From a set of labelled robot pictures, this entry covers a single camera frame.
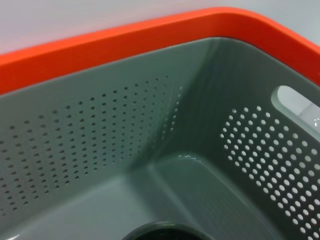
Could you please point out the grey perforated storage basket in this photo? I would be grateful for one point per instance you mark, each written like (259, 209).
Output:
(175, 150)

